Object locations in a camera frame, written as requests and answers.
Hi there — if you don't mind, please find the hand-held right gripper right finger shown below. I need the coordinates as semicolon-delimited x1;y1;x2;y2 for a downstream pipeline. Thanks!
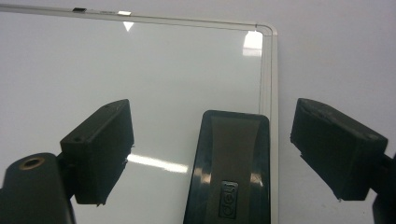
290;97;389;202

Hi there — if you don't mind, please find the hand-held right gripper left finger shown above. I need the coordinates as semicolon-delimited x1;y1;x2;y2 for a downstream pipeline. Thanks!
59;98;135;207

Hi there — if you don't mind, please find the black whiteboard eraser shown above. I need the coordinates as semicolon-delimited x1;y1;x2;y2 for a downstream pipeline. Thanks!
182;109;272;224

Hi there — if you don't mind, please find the silver framed whiteboard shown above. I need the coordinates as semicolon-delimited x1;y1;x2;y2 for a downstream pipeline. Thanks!
0;3;280;224

